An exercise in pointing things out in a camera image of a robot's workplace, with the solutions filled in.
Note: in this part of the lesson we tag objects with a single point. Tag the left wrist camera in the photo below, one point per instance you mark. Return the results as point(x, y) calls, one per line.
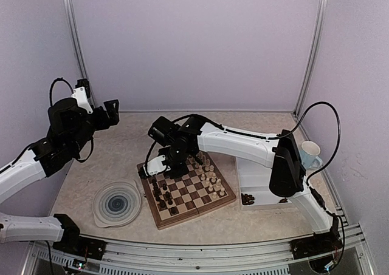
point(82, 94)

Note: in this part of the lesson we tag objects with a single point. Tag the white plastic tray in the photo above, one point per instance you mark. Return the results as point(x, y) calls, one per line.
point(254, 180)

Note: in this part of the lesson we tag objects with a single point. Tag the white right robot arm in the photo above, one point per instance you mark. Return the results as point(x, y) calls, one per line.
point(276, 152)

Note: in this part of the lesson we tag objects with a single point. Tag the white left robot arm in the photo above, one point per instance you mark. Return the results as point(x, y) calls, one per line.
point(15, 176)

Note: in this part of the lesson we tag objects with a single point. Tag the wooden chess board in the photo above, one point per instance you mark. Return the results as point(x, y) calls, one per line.
point(187, 209)

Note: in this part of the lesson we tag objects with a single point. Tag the dark piece back rank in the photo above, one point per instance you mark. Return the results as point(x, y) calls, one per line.
point(163, 205)

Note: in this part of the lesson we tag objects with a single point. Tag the white chess pieces row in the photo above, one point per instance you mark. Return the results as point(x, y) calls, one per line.
point(205, 184)

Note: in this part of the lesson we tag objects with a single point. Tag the front aluminium rail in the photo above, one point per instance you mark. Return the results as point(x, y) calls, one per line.
point(125, 257)

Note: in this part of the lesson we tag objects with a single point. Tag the left aluminium frame post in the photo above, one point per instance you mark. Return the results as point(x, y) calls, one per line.
point(76, 43)

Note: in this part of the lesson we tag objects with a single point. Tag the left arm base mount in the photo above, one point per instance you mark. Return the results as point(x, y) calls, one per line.
point(72, 242)

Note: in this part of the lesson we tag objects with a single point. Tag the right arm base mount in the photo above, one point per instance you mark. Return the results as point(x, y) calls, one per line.
point(328, 247)

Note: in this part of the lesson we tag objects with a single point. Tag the collapsible silicone bowl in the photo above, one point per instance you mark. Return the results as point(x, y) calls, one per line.
point(116, 204)

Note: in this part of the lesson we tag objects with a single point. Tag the aluminium frame post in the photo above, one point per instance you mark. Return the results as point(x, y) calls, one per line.
point(76, 43)
point(312, 56)

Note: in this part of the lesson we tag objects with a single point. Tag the dark chess piece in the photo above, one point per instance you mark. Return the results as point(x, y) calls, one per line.
point(154, 183)

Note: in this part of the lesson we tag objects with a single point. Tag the light blue mug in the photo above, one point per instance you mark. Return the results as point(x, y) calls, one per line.
point(309, 154)

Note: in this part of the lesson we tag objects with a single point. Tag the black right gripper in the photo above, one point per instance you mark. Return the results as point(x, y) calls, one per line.
point(183, 169)

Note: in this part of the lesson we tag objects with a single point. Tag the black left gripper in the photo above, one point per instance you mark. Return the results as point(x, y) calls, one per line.
point(104, 122)

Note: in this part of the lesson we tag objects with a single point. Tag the right aluminium frame post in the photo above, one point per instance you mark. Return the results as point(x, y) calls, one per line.
point(312, 56)

